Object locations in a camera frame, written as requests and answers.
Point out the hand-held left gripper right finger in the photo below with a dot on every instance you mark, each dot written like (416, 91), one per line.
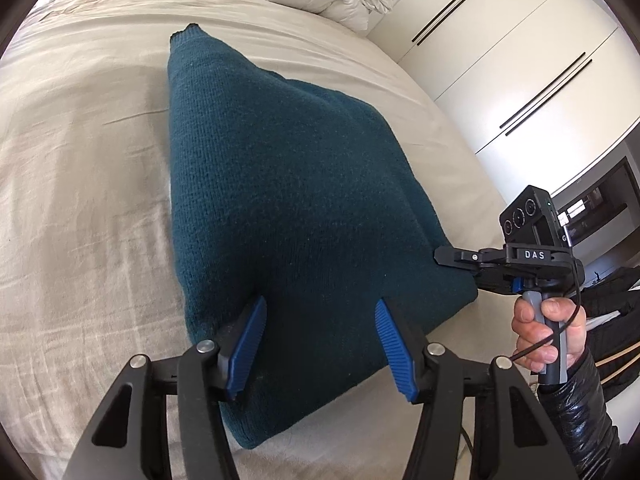
(392, 345)

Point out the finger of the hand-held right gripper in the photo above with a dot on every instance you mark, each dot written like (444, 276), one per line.
(457, 257)

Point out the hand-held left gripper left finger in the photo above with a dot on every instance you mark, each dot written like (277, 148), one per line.
(247, 345)

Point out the dark green knit sweater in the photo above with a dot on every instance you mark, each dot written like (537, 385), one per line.
(290, 200)

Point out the person's right forearm black sleeve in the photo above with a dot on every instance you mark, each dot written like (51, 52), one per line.
(580, 420)

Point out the person's right hand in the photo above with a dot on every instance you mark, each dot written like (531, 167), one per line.
(527, 330)

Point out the black bag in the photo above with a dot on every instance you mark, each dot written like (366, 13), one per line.
(612, 305)

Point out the white wardrobe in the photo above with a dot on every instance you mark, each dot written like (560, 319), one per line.
(500, 50)

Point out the bed with beige sheet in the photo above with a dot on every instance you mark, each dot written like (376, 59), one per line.
(85, 170)

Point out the dark wall niche shelf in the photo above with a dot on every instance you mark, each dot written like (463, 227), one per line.
(605, 205)

